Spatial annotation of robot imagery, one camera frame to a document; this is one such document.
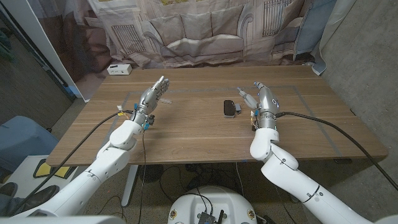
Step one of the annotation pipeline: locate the black round floor fan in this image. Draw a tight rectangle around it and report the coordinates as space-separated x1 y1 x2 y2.
139 164 165 184

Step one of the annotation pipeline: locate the white table leg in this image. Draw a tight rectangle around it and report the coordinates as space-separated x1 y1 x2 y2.
120 164 139 208

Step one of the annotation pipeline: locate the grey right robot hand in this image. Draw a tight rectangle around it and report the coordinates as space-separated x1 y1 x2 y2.
236 81 280 130

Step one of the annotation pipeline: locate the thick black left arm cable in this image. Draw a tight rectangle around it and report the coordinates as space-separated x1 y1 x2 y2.
17 110 135 208

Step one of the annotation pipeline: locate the white partition panel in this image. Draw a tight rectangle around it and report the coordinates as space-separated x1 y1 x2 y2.
0 0 91 103

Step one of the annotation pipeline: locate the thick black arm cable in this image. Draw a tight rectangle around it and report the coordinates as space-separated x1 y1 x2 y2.
17 110 135 208
275 111 398 192

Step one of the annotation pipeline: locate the white platform with yellow pads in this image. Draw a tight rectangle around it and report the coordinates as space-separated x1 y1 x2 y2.
5 154 82 200

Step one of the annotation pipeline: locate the blue chair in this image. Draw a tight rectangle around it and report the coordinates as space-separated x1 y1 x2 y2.
0 115 60 174

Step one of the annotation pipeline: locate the thin black hanging cable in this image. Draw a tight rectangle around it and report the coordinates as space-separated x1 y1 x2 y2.
136 129 147 224

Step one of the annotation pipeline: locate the white power strip box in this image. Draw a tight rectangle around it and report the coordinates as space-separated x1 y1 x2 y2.
106 63 133 76

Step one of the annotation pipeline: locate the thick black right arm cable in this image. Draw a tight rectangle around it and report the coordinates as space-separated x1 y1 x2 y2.
275 111 398 192

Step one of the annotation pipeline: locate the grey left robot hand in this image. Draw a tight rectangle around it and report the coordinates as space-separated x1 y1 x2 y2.
129 75 171 126

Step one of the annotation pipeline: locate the black device on torso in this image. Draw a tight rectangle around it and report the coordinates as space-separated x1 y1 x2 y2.
197 209 225 224

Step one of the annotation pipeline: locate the black shoe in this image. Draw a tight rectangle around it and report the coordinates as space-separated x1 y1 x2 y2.
5 184 60 216

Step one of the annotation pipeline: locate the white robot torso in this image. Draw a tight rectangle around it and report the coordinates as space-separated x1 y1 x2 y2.
167 185 259 224

